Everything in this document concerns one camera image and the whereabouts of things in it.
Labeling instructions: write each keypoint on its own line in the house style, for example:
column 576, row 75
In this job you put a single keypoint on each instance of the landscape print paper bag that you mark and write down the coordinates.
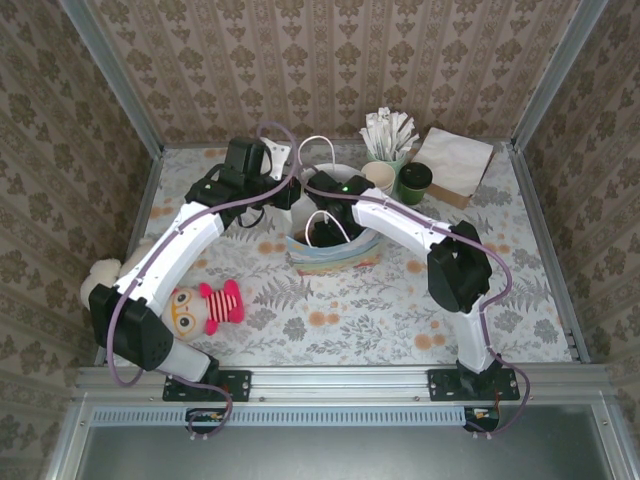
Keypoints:
column 340, row 260

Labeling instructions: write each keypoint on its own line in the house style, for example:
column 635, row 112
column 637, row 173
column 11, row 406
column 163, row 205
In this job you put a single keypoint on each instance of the stack of paper cups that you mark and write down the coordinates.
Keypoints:
column 377, row 175

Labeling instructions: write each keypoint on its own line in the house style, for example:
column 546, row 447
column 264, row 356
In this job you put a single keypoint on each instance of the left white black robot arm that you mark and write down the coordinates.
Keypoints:
column 165, row 255

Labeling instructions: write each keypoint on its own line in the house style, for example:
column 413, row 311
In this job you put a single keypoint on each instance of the white teddy bear plush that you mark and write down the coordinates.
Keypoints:
column 135, row 260

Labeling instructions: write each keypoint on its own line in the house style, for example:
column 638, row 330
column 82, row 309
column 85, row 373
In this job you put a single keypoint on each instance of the aluminium table edge rail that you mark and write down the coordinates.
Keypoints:
column 340, row 382

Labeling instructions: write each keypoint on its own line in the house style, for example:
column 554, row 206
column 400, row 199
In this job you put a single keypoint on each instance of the brown pulp cup carrier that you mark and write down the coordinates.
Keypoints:
column 300, row 236

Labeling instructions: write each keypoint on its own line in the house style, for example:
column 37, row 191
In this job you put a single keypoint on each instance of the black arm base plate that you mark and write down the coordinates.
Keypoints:
column 235, row 385
column 442, row 385

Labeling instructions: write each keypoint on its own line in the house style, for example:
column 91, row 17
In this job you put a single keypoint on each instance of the black plastic cup lid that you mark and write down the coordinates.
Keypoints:
column 415, row 175

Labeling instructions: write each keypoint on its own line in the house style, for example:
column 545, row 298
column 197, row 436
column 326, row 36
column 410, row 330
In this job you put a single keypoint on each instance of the aluminium side rail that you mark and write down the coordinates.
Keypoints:
column 532, row 200
column 146, row 200

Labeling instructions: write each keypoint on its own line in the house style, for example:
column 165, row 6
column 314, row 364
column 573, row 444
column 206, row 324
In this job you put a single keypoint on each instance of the grey metal sheet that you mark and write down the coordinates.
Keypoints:
column 340, row 455

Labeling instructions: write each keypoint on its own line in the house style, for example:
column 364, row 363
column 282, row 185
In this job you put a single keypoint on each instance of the green paper coffee cup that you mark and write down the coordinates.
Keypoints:
column 414, row 196

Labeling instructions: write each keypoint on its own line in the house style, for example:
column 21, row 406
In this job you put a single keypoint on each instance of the striped pink doll plush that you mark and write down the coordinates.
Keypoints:
column 225, row 302

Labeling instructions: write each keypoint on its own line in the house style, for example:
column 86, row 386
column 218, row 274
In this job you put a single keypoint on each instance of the mint green holder cup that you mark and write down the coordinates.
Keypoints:
column 400, row 159

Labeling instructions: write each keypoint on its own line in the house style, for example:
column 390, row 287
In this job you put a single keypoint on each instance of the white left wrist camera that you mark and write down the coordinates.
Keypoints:
column 277, row 155

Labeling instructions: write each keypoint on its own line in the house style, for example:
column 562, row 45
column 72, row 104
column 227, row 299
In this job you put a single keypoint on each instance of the aluminium frame post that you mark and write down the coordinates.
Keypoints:
column 555, row 75
column 115, row 85

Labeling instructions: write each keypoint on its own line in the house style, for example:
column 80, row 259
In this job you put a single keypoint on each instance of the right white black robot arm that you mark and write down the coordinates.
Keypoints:
column 400, row 220

